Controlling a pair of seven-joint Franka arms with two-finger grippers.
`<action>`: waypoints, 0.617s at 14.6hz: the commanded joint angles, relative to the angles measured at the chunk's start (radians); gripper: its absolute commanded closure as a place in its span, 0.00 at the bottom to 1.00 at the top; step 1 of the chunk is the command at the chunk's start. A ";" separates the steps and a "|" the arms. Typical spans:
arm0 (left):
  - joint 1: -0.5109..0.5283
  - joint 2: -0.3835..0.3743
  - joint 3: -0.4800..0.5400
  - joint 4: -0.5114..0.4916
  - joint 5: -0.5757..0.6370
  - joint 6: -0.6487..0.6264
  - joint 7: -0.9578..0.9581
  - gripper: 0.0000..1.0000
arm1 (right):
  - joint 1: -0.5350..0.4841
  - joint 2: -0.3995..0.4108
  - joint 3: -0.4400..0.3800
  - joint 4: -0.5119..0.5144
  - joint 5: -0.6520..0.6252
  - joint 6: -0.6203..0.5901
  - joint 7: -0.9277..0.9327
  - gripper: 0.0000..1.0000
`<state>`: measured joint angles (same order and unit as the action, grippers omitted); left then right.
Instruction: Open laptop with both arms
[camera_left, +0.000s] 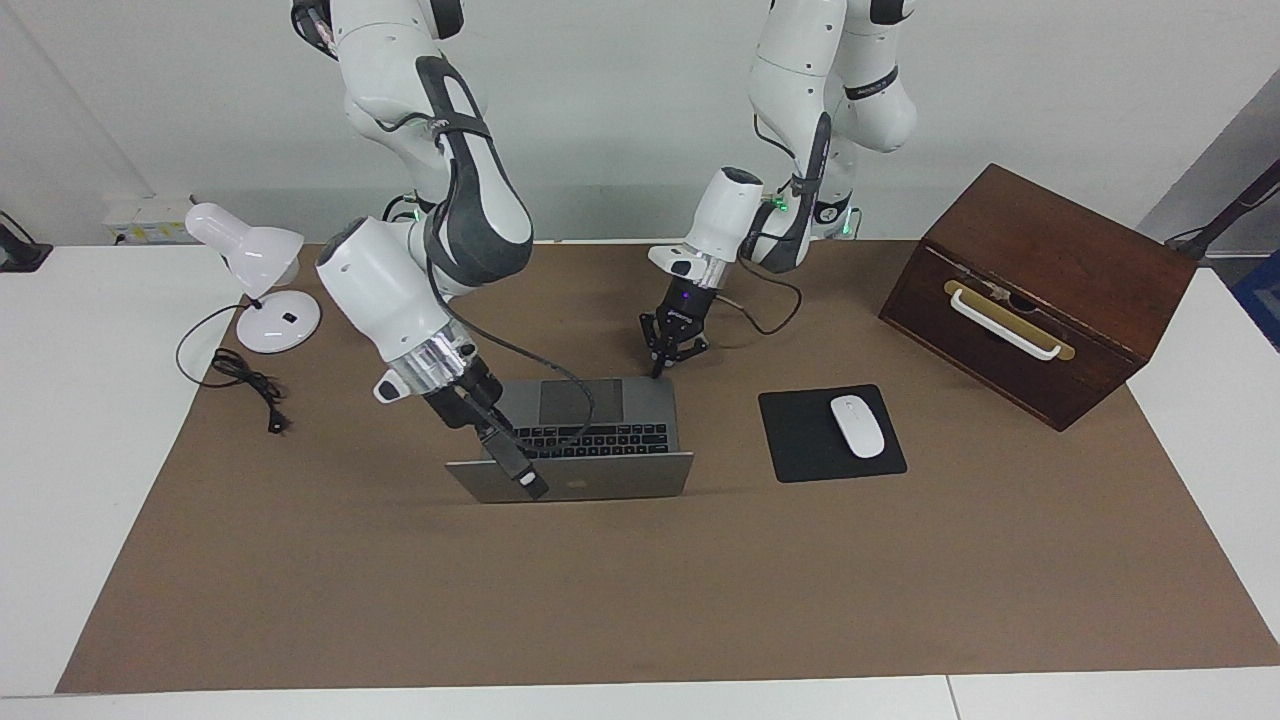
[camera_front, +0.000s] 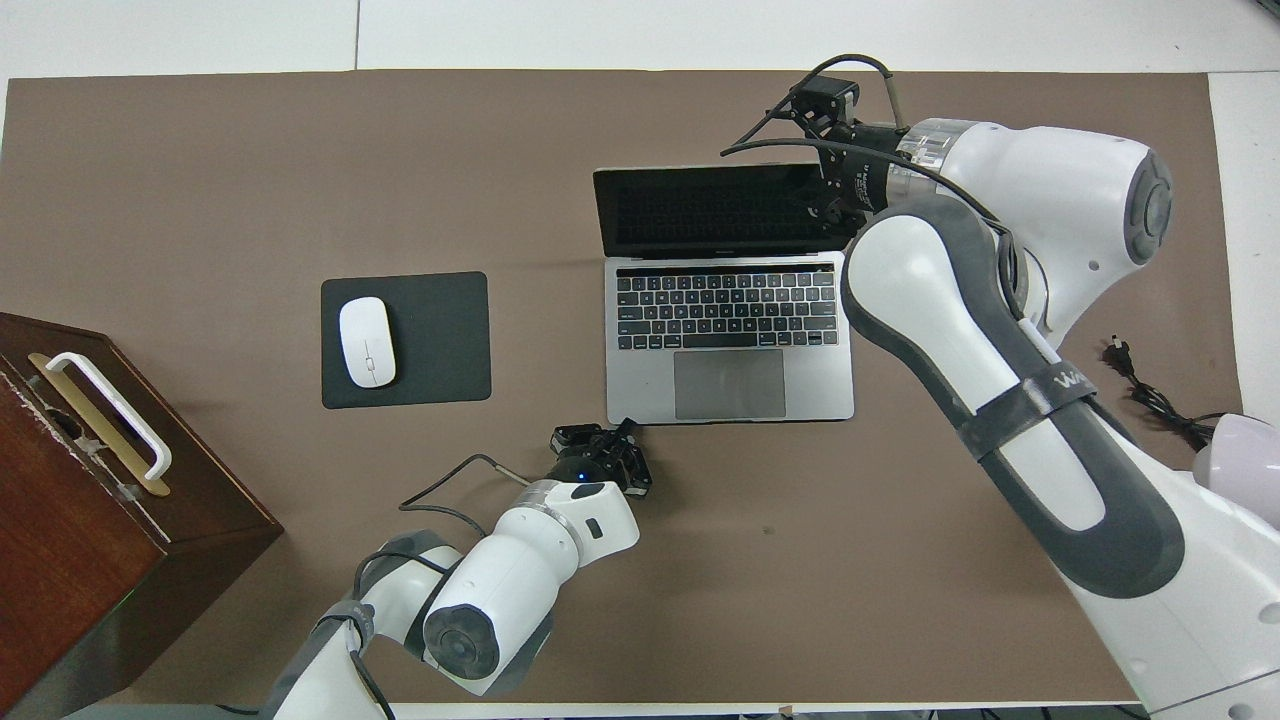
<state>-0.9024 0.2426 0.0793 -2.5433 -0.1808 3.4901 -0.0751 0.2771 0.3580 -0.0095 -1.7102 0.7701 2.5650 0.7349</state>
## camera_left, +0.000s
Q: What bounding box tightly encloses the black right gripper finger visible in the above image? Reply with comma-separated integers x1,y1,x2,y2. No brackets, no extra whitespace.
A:
488,405,549,496
475,418,541,499

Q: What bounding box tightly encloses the silver grey laptop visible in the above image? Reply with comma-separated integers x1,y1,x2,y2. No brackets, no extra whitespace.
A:
445,376,696,504

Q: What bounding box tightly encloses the black mouse pad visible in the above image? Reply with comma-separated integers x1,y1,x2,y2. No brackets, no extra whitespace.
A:
757,383,909,484

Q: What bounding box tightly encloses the brown table mat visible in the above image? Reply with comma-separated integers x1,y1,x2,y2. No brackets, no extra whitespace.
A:
55,240,1280,694

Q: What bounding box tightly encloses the white computer mouse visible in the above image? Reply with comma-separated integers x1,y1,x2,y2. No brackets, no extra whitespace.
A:
829,394,888,460

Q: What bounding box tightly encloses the white desk lamp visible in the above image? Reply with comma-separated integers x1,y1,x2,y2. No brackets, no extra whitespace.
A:
184,202,323,355

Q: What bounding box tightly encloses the dark brown wooden box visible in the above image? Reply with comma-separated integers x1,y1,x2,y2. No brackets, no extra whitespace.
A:
878,163,1199,433

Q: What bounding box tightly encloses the black tripod stand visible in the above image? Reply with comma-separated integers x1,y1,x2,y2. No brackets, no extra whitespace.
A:
1165,160,1280,263

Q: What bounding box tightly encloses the blue crate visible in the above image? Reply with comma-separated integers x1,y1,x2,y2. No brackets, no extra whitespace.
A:
1232,250,1280,353

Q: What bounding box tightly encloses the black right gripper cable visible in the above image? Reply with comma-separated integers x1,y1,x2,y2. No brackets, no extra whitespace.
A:
425,255,596,461

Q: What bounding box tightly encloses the black lamp power cable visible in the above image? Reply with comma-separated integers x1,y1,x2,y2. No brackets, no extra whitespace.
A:
176,303,291,436

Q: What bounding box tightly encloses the white box handle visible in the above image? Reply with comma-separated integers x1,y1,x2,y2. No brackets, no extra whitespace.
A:
948,288,1063,361

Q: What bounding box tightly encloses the gold handle plate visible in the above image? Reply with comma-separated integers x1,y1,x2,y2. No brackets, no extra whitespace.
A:
943,278,1078,362

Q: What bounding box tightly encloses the black clamp mount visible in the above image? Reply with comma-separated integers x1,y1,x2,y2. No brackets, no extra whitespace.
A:
0,213,53,273

